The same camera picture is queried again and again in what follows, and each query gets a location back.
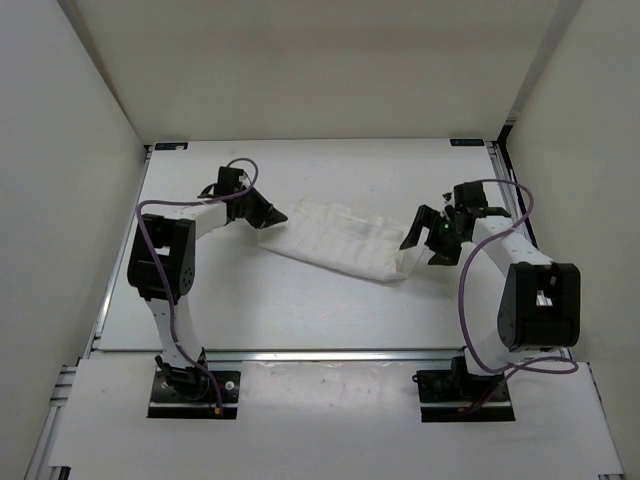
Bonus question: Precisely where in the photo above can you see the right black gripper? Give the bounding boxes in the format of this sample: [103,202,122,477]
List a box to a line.
[399,204,468,266]

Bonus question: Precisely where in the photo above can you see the white fabric skirt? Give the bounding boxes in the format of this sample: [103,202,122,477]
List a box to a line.
[258,199,424,282]

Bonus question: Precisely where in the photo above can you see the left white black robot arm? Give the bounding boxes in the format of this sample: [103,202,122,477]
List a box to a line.
[127,185,288,410]

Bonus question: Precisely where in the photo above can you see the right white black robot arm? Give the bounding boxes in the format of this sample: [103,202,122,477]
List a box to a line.
[400,180,581,400]

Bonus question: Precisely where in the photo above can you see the right blue table label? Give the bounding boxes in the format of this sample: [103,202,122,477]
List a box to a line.
[450,138,485,147]

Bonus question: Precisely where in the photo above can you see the blue table label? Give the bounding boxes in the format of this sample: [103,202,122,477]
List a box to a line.
[450,138,485,147]
[154,142,189,151]

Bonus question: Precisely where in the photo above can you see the left blue table label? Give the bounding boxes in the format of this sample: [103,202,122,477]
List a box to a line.
[154,142,189,151]

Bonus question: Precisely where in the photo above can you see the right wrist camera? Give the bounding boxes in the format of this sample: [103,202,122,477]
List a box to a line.
[442,191,456,211]

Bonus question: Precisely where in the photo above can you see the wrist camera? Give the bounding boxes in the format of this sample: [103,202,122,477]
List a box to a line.
[198,166,251,201]
[442,191,456,211]

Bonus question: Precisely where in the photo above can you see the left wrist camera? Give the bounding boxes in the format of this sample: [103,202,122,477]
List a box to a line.
[198,166,251,201]

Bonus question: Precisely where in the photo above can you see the aluminium front rail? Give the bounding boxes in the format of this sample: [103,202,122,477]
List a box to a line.
[205,348,460,364]

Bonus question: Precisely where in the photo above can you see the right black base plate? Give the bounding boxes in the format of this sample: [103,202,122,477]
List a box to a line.
[412,356,516,423]

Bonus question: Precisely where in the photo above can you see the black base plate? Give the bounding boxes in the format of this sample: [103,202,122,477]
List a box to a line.
[412,356,516,423]
[147,357,241,420]

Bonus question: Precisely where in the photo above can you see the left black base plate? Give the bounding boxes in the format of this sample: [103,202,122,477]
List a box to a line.
[147,357,241,420]

